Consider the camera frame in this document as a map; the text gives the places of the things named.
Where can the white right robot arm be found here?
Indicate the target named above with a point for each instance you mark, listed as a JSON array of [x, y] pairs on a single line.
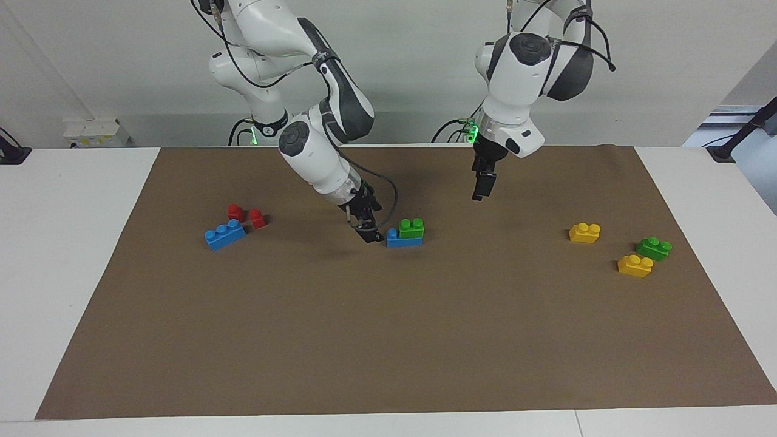
[[315, 158]]

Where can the blue three-stud toy block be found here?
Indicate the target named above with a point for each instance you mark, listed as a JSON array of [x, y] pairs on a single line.
[[402, 241], [223, 237]]

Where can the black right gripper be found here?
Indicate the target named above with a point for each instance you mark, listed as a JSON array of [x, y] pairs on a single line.
[[362, 206]]

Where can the black angled stand mount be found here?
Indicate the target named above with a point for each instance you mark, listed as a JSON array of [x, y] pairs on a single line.
[[737, 136]]

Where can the green two-stud toy block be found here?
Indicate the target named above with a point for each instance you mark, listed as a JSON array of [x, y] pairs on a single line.
[[653, 249], [411, 229]]

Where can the white wall socket box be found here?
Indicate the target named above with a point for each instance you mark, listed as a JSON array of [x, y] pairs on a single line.
[[97, 132]]

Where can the brown paper table mat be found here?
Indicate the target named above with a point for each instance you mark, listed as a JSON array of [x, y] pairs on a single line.
[[388, 340]]

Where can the yellow two-stud toy block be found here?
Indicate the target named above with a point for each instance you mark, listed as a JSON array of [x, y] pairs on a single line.
[[584, 233], [635, 266]]

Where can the black table clamp mount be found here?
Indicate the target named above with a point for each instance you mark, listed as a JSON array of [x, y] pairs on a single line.
[[13, 155]]

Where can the red one-stud toy block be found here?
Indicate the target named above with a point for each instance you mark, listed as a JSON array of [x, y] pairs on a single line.
[[258, 219], [235, 212]]

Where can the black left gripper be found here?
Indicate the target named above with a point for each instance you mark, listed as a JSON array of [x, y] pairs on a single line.
[[487, 158]]

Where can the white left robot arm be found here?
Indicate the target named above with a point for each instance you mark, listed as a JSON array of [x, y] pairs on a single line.
[[516, 91]]

